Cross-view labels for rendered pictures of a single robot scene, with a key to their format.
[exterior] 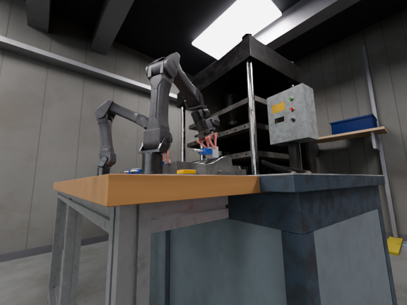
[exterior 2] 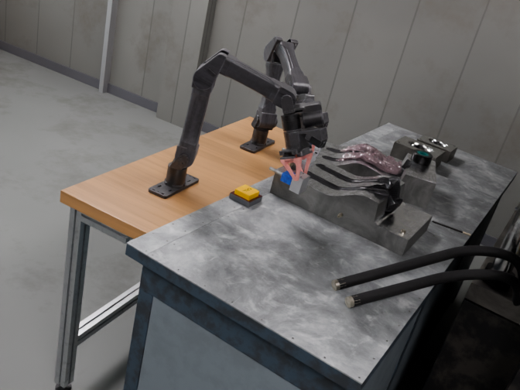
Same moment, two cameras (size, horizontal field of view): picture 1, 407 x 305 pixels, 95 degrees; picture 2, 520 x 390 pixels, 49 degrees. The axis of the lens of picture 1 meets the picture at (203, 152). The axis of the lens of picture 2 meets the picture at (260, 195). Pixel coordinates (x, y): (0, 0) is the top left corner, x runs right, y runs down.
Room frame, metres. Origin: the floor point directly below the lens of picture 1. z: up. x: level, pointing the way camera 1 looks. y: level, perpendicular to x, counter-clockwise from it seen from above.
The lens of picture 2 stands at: (0.05, -1.47, 1.64)
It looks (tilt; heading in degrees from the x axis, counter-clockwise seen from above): 25 degrees down; 62
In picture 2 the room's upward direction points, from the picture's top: 14 degrees clockwise
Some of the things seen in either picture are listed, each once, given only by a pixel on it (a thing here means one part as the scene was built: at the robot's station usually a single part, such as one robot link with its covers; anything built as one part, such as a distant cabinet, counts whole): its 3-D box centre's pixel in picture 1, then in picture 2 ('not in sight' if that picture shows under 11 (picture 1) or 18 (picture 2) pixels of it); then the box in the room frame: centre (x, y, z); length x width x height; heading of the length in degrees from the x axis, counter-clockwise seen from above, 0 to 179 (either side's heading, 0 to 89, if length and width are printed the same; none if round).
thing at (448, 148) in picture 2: not in sight; (435, 148); (1.99, 0.58, 0.83); 0.17 x 0.13 x 0.06; 126
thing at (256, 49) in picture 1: (232, 101); not in sight; (2.16, -0.36, 1.75); 1.30 x 0.84 x 0.61; 36
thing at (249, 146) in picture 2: (103, 173); (259, 136); (1.04, 0.55, 0.84); 0.20 x 0.07 x 0.08; 41
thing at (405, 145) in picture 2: not in sight; (417, 153); (1.81, 0.49, 0.84); 0.20 x 0.15 x 0.07; 126
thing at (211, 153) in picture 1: (204, 151); (286, 176); (0.89, -0.01, 0.93); 0.13 x 0.05 x 0.05; 126
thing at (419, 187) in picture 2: not in sight; (369, 165); (1.41, 0.28, 0.86); 0.50 x 0.26 x 0.11; 143
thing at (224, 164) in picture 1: (203, 168); (354, 194); (1.17, 0.00, 0.87); 0.50 x 0.26 x 0.14; 126
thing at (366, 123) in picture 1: (354, 127); not in sight; (2.55, -2.13, 1.51); 0.47 x 0.35 x 0.19; 41
